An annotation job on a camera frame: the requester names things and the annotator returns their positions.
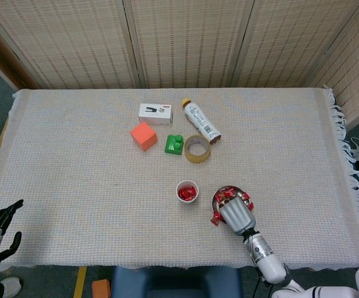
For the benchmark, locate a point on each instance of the white labelled drink bottle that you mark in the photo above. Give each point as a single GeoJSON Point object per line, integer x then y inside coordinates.
{"type": "Point", "coordinates": [199, 119]}

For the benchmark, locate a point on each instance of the woven rattan screen panel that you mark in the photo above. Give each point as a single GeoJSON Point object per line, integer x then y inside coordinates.
{"type": "Point", "coordinates": [192, 40]}
{"type": "Point", "coordinates": [353, 77]}
{"type": "Point", "coordinates": [291, 40]}
{"type": "Point", "coordinates": [67, 40]}

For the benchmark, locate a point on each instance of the white stapler box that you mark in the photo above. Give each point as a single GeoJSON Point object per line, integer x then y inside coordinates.
{"type": "Point", "coordinates": [154, 116]}

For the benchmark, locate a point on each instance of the green toy brick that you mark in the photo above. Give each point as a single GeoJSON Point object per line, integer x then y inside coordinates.
{"type": "Point", "coordinates": [170, 149]}

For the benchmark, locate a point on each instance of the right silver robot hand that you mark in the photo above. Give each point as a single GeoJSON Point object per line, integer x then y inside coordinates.
{"type": "Point", "coordinates": [238, 217]}

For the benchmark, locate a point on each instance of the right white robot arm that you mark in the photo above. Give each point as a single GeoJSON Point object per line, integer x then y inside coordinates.
{"type": "Point", "coordinates": [266, 257]}

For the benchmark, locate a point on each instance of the orange block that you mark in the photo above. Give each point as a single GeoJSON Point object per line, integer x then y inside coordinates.
{"type": "Point", "coordinates": [101, 288]}

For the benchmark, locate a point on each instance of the silver metal plate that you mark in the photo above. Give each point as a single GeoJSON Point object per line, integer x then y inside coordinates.
{"type": "Point", "coordinates": [229, 188]}

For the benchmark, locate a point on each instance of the beige woven tablecloth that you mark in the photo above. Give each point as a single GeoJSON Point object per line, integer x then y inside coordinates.
{"type": "Point", "coordinates": [74, 186]}

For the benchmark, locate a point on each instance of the orange foam cube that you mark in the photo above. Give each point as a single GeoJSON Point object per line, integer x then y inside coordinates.
{"type": "Point", "coordinates": [143, 135]}

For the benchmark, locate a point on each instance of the blue chair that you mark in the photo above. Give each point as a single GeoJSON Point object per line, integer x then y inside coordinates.
{"type": "Point", "coordinates": [173, 282]}

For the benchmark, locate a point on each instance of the yellow tape roll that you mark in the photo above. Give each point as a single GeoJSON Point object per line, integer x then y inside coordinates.
{"type": "Point", "coordinates": [198, 159]}

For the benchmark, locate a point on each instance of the red candy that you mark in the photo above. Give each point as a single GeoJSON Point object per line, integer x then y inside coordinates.
{"type": "Point", "coordinates": [250, 206]}
{"type": "Point", "coordinates": [192, 192]}
{"type": "Point", "coordinates": [184, 194]}
{"type": "Point", "coordinates": [215, 218]}
{"type": "Point", "coordinates": [246, 196]}
{"type": "Point", "coordinates": [226, 195]}

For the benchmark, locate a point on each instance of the white shoe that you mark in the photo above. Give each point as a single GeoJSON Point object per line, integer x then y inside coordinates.
{"type": "Point", "coordinates": [11, 286]}

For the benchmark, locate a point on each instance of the white paper cup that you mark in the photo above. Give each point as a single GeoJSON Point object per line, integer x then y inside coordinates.
{"type": "Point", "coordinates": [195, 201]}

